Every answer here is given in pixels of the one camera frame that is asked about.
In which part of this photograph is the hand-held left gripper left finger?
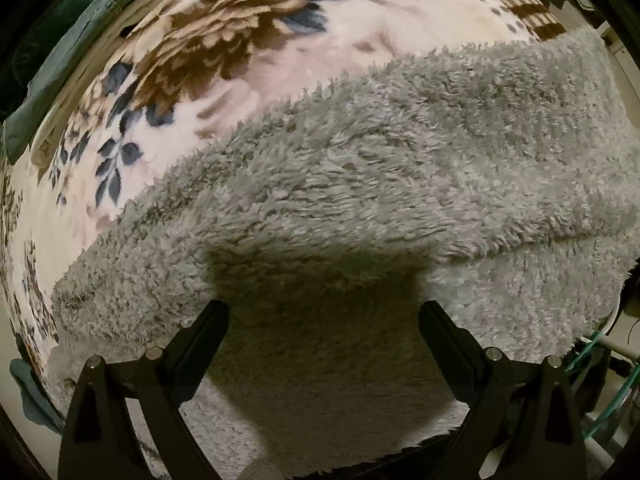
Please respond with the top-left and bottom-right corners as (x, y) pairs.
(57, 299), (230, 480)

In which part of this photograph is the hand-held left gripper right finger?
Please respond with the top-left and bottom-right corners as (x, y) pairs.
(418, 300), (587, 480)

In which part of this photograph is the grey fluffy blanket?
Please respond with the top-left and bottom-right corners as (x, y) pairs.
(50, 26), (640, 480)

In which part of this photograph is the floral printed blanket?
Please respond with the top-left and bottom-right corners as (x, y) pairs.
(0, 0), (568, 421)

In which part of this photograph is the dark green cloth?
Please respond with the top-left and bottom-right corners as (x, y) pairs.
(0, 0), (171, 161)

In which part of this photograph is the teal cable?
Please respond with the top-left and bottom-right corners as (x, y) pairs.
(480, 329), (633, 453)

